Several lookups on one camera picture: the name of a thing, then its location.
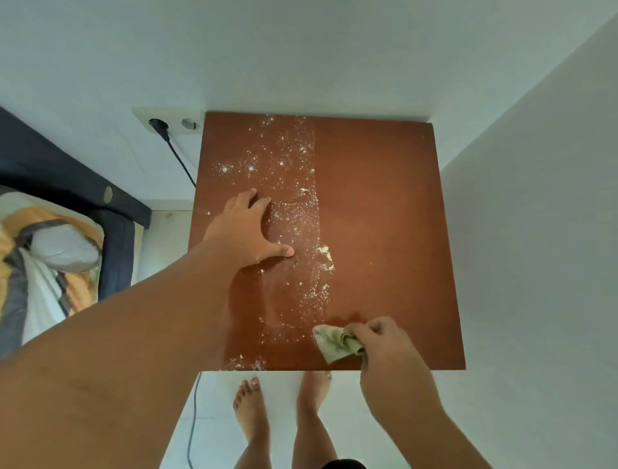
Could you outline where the person's leg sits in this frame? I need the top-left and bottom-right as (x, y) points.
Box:
(233, 378), (271, 469)
(292, 370), (339, 469)

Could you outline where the person's right leg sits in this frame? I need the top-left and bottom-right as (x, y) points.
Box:
(292, 370), (339, 469)

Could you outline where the white wall socket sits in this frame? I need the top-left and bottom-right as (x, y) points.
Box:
(133, 107), (206, 137)

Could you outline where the brown wooden bedside cabinet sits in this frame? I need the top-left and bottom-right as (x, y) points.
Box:
(187, 111), (467, 372)

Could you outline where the person's left leg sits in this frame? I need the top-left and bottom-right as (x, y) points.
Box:
(233, 378), (271, 469)

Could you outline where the white mattress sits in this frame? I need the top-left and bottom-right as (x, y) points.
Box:
(30, 224), (103, 274)

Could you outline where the black power cable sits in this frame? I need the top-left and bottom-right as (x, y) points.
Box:
(147, 118), (203, 469)

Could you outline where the scattered white powder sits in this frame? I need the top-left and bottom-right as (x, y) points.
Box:
(192, 115), (337, 372)

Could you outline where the green checked cleaning cloth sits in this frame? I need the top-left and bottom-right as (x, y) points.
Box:
(312, 324), (367, 365)

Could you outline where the striped bed sheet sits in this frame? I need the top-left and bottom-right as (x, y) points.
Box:
(0, 186), (105, 363)

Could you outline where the person's left forearm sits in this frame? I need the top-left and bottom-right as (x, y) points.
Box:
(0, 239), (242, 469)

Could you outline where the person's right hand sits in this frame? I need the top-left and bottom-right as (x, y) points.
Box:
(343, 316), (443, 416)

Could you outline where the person's left hand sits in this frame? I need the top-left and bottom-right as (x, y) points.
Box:
(202, 188), (295, 271)

